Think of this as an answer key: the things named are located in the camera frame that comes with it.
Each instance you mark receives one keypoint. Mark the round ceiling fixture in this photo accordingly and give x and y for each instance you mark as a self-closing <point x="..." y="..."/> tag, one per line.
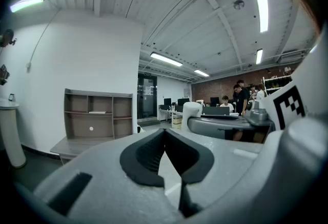
<point x="238" y="4"/>

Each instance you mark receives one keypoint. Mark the grey wooden shelf hutch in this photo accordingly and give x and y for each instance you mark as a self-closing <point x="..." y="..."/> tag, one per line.
<point x="77" y="125"/>

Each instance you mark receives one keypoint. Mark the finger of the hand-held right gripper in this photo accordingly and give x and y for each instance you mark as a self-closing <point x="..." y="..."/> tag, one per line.
<point x="210" y="125"/>

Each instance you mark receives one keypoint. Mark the white flat box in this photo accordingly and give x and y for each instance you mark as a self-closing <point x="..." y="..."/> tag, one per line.
<point x="97" y="112"/>

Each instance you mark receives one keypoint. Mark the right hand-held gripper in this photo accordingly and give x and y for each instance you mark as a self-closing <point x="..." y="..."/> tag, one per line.
<point x="312" y="84"/>

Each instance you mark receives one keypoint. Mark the black glass door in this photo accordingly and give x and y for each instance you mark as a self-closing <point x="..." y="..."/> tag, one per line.
<point x="147" y="97"/>

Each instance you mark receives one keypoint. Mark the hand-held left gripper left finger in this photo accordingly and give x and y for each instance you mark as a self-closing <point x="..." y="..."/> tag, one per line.
<point x="115" y="197"/>

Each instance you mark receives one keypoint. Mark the black mounted device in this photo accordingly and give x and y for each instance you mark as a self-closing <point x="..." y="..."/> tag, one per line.
<point x="3" y="74"/>
<point x="7" y="37"/>

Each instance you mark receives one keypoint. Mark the cardboard boxes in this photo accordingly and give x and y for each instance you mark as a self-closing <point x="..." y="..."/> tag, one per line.
<point x="177" y="122"/>

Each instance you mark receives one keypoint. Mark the ceiling air conditioner unit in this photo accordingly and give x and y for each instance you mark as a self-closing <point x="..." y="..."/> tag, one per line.
<point x="290" y="56"/>

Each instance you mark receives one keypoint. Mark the white storage rack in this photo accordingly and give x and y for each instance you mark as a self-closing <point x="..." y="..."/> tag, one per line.
<point x="278" y="82"/>

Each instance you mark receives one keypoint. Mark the white office desk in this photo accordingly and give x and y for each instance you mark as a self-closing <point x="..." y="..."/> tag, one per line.
<point x="164" y="111"/>

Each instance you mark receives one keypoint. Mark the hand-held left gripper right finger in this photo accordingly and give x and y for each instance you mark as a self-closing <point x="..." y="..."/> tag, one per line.
<point x="225" y="161"/>

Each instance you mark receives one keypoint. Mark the long ceiling light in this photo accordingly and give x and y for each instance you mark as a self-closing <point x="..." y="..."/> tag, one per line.
<point x="28" y="1"/>
<point x="259" y="56"/>
<point x="166" y="59"/>
<point x="261" y="5"/>
<point x="201" y="73"/>

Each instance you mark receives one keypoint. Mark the small black frame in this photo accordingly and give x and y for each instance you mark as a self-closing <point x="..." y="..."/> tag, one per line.
<point x="11" y="97"/>

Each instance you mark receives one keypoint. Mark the black computer monitor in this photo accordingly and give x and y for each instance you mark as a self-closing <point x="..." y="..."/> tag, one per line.
<point x="167" y="101"/>
<point x="183" y="101"/>
<point x="214" y="101"/>

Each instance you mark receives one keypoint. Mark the white cylindrical pedestal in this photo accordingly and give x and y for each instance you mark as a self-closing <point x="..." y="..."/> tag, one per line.
<point x="11" y="135"/>

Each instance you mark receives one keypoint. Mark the white ball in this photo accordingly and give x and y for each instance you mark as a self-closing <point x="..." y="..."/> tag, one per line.
<point x="191" y="112"/>

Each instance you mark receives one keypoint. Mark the grey wooden desk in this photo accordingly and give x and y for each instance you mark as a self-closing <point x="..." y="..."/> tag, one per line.
<point x="77" y="144"/>

